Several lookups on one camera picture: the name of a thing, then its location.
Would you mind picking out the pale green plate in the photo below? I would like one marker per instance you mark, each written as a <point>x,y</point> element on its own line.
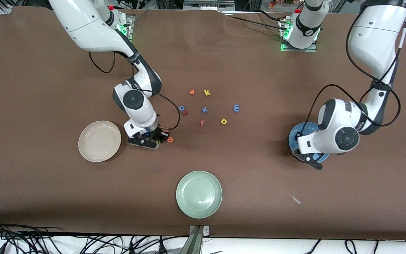
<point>199,194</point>

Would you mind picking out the brown table cover sheet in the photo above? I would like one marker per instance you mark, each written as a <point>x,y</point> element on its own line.
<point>48,194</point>

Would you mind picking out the silver metal frame bar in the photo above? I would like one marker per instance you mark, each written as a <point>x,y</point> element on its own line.
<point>206,5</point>

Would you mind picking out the blue plate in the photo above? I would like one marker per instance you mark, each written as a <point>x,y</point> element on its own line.
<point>293,139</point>

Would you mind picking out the blue foam letter m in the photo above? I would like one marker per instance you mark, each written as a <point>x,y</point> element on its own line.
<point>236,108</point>

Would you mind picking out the orange brown clutter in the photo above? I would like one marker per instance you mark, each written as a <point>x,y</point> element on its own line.
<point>272,3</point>

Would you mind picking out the grey metal mount bracket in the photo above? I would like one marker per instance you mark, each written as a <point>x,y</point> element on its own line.
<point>196,243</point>

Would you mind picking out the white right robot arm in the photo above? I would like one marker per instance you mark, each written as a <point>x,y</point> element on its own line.
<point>83,28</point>

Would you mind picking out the grey diagonal frame strut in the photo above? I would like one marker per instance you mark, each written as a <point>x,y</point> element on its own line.
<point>340,5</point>

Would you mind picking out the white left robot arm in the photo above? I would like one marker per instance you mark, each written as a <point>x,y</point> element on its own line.
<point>375,35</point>

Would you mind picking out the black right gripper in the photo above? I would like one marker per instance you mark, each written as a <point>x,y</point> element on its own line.
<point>158,133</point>

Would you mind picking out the small white paper scrap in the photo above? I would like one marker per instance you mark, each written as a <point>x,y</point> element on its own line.
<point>296,200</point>

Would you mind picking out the beige brown plate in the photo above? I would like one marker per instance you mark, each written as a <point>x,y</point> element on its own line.
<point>99,141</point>

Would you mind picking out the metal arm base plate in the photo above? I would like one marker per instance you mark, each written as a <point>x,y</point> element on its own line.
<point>129,33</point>
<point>312,50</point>

